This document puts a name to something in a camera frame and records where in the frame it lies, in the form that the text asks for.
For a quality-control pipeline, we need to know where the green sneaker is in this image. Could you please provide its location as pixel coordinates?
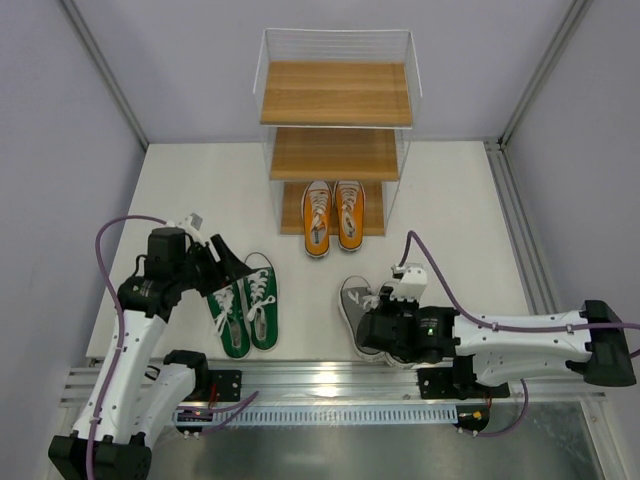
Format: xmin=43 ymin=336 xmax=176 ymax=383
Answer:
xmin=243 ymin=251 xmax=279 ymax=352
xmin=207 ymin=283 xmax=251 ymax=360

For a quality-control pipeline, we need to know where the grey sneaker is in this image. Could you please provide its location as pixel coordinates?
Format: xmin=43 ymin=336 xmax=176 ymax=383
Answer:
xmin=384 ymin=352 xmax=416 ymax=370
xmin=338 ymin=275 xmax=384 ymax=362

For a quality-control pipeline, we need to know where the orange sneaker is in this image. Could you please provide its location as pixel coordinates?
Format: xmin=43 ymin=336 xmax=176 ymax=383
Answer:
xmin=334 ymin=180 xmax=366 ymax=252
xmin=301 ymin=180 xmax=332 ymax=258

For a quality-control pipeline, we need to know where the white wire wooden shoe shelf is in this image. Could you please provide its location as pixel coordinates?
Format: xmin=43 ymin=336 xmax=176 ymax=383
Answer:
xmin=253 ymin=28 xmax=423 ymax=236

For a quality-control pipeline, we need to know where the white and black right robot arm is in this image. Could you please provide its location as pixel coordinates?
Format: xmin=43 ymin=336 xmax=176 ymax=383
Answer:
xmin=340 ymin=285 xmax=637 ymax=397

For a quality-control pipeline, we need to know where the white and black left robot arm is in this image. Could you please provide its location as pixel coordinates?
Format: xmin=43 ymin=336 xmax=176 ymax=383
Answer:
xmin=48 ymin=226 xmax=253 ymax=479

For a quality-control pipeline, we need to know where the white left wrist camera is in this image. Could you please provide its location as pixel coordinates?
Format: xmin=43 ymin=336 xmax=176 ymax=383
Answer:
xmin=165 ymin=213 xmax=202 ymax=238

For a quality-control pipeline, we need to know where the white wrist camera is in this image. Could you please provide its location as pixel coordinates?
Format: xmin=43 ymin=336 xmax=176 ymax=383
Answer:
xmin=165 ymin=213 xmax=202 ymax=238
xmin=390 ymin=263 xmax=428 ymax=302

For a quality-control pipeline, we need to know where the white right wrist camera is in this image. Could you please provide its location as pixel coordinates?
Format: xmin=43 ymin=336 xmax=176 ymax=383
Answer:
xmin=390 ymin=263 xmax=428 ymax=302

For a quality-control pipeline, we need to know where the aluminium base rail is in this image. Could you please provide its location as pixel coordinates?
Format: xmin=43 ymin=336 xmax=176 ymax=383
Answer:
xmin=54 ymin=360 xmax=607 ymax=408

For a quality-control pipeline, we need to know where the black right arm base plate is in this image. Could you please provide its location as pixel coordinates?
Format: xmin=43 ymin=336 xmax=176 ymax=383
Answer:
xmin=417 ymin=367 xmax=510 ymax=400

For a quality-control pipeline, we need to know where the slotted grey cable duct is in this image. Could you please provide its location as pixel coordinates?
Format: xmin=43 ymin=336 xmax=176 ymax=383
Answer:
xmin=172 ymin=403 xmax=459 ymax=427

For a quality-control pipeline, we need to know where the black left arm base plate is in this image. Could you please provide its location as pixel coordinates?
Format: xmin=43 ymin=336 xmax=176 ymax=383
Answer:
xmin=204 ymin=370 xmax=243 ymax=404

